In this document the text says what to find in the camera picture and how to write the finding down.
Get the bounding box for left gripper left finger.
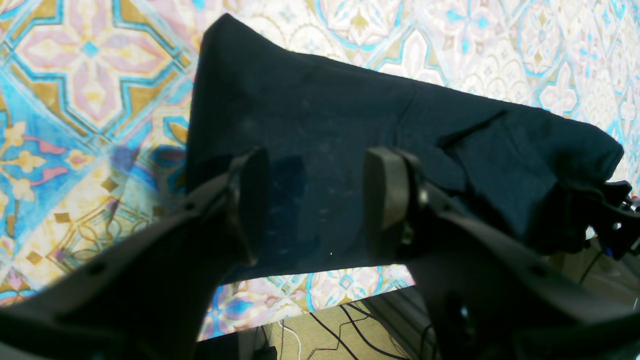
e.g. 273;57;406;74
1;148;271;360

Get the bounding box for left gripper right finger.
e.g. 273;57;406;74
363;147;639;360

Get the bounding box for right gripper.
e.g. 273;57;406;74
570;180;640;261

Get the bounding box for black T-shirt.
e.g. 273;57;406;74
186;14;624;285

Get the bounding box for patterned colourful tablecloth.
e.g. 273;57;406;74
0;0;640;341

